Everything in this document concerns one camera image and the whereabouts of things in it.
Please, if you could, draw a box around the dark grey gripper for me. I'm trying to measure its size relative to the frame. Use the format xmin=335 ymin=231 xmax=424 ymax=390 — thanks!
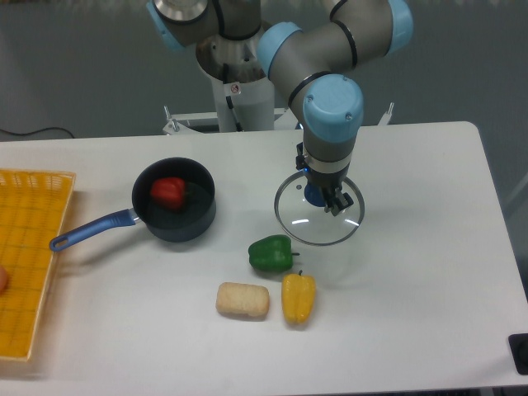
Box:
xmin=295 ymin=142 xmax=354 ymax=216

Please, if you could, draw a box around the glass pot lid blue knob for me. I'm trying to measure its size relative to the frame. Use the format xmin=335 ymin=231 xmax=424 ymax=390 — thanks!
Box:
xmin=274 ymin=171 xmax=365 ymax=246

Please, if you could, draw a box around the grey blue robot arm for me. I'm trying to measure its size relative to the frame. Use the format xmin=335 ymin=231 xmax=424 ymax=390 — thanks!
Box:
xmin=146 ymin=1 xmax=413 ymax=215

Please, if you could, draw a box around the green bell pepper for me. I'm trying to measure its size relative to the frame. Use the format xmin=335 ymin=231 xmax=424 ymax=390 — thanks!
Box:
xmin=247 ymin=234 xmax=298 ymax=272

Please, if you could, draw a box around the yellow bell pepper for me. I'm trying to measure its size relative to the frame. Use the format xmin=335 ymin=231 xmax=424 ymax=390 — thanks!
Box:
xmin=281 ymin=271 xmax=317 ymax=325

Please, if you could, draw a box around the beige bread loaf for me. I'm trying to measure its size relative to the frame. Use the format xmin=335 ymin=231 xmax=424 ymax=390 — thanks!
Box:
xmin=215 ymin=282 xmax=270 ymax=318

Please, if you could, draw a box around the red bell pepper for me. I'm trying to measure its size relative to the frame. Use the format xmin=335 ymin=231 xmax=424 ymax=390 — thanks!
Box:
xmin=149 ymin=177 xmax=186 ymax=211

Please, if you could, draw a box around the black table grommet socket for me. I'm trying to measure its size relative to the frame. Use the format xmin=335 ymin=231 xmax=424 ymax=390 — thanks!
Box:
xmin=508 ymin=333 xmax=528 ymax=375

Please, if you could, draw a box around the yellow woven basket tray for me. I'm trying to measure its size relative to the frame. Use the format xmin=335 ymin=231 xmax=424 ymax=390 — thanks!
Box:
xmin=1 ymin=168 xmax=76 ymax=361

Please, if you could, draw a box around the dark pot blue handle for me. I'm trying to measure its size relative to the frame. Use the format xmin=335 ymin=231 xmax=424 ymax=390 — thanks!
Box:
xmin=49 ymin=158 xmax=216 ymax=252

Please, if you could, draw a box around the black floor cable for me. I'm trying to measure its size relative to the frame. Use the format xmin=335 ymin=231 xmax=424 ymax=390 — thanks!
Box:
xmin=0 ymin=126 xmax=75 ymax=139

